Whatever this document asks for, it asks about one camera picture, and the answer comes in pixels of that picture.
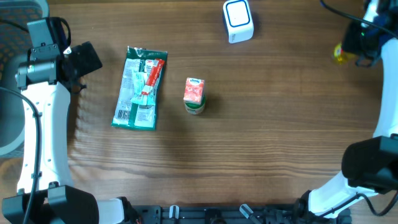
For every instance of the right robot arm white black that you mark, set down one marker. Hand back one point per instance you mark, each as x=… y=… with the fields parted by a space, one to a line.
x=368 y=167

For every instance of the green 3M gloves package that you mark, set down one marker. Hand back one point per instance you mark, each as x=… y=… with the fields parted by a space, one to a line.
x=134 y=110

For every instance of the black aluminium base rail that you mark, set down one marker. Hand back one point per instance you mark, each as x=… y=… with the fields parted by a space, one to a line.
x=278 y=214

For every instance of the grey plastic mesh basket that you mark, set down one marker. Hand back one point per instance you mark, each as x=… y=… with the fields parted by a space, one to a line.
x=15 y=42

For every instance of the white barcode scanner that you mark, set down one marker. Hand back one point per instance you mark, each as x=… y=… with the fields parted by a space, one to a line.
x=238 y=21

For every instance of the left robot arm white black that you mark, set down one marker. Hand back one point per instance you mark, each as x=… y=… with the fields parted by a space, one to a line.
x=45 y=191

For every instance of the green lid jar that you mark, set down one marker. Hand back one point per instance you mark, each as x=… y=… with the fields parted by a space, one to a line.
x=195 y=109

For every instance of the red toothpaste tube pack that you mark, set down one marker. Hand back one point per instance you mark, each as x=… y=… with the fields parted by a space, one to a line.
x=153 y=76

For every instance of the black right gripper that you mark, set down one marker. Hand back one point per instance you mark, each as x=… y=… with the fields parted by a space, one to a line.
x=347 y=47

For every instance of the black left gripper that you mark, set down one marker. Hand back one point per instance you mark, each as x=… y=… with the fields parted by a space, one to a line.
x=91 y=61

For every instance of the yellow oil bottle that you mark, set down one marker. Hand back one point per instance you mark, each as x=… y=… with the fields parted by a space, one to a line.
x=340 y=56

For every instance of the orange Kleenex tissue pack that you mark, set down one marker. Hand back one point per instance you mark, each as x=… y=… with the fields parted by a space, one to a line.
x=194 y=91

